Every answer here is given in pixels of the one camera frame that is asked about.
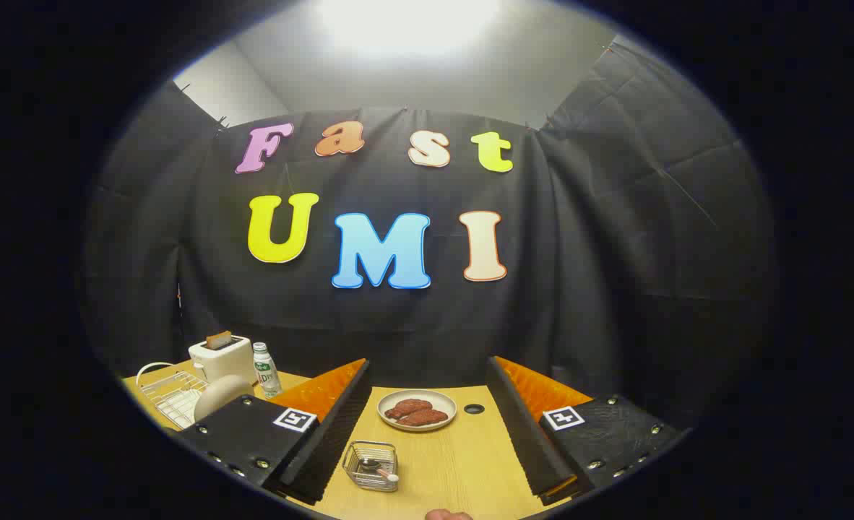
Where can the brown toast slice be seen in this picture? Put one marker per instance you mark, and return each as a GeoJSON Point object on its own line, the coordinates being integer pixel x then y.
{"type": "Point", "coordinates": [218, 339]}

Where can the grey speckled plate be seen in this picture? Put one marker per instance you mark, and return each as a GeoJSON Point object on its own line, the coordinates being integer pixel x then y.
{"type": "Point", "coordinates": [441, 406]}

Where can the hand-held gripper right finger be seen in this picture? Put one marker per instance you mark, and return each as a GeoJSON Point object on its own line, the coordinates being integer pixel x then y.
{"type": "Point", "coordinates": [524, 433]}

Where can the black backdrop cloth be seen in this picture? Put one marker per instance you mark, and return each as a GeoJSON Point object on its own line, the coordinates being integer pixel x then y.
{"type": "Point", "coordinates": [369, 318]}

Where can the plastic bottle green label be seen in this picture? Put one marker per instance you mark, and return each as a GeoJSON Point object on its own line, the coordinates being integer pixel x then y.
{"type": "Point", "coordinates": [266, 372]}

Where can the red meat slice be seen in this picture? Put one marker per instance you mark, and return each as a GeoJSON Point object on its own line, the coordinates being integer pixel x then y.
{"type": "Point", "coordinates": [425, 417]}
{"type": "Point", "coordinates": [407, 408]}

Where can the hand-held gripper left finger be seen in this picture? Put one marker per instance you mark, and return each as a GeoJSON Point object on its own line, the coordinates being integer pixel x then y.
{"type": "Point", "coordinates": [333, 433]}

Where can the white toaster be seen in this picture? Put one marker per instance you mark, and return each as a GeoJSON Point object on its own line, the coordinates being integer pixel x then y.
{"type": "Point", "coordinates": [226, 363]}

